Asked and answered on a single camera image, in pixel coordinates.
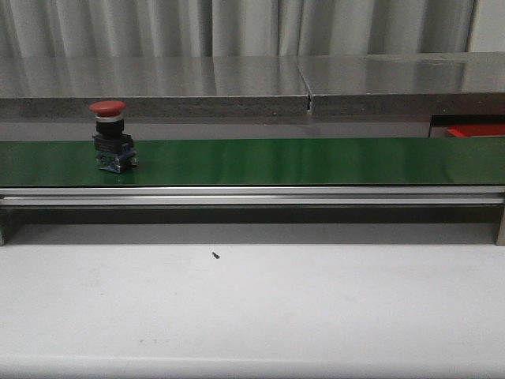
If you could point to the grey stone counter slab right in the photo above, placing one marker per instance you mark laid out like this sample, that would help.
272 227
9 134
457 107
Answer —
411 85

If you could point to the red plastic tray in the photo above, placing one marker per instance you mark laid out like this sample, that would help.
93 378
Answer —
491 130

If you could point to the white pleated curtain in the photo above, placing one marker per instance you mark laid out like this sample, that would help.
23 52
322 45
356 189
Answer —
232 28

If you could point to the green conveyor belt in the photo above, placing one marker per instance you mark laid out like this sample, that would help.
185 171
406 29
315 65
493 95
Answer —
263 162

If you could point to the aluminium conveyor frame rail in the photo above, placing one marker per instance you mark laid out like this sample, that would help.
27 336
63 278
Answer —
306 214

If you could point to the grey stone counter slab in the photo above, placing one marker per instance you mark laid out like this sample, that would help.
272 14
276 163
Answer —
411 85
58 88

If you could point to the red mushroom push button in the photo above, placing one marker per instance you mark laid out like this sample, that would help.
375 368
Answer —
114 150

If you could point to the grey stone counter slab left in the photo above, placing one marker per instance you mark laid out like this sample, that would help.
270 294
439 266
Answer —
58 88

